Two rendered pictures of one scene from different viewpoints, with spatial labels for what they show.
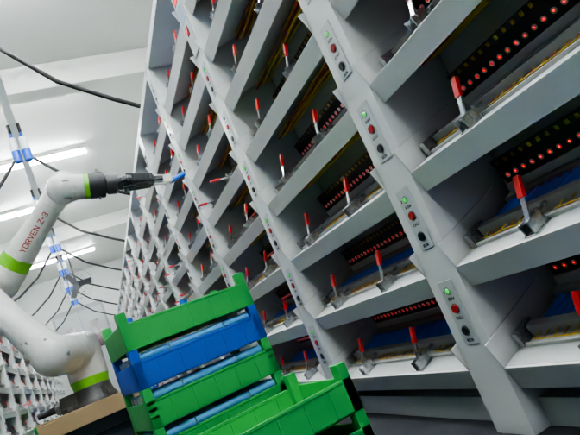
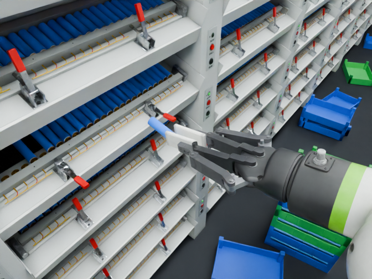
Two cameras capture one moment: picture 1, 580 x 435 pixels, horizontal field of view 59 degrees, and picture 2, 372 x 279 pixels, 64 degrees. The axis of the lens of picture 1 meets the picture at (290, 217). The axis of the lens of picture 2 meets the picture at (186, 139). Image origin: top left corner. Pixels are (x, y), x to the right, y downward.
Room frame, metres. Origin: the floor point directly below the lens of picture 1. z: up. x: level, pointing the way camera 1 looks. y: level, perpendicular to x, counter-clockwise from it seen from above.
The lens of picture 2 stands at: (2.04, 0.74, 1.36)
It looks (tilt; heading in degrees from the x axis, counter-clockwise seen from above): 42 degrees down; 243
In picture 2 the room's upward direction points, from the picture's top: straight up
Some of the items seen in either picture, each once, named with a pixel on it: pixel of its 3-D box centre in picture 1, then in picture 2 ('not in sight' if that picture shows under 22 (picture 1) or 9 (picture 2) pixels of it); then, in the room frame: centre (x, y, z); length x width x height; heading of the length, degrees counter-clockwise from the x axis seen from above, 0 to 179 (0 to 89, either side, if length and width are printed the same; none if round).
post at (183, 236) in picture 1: (202, 258); not in sight; (2.94, 0.56, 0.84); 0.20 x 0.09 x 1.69; 114
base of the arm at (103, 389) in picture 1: (78, 400); not in sight; (1.79, 0.92, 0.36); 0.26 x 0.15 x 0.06; 101
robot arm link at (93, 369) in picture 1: (81, 360); not in sight; (1.80, 0.86, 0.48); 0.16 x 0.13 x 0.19; 176
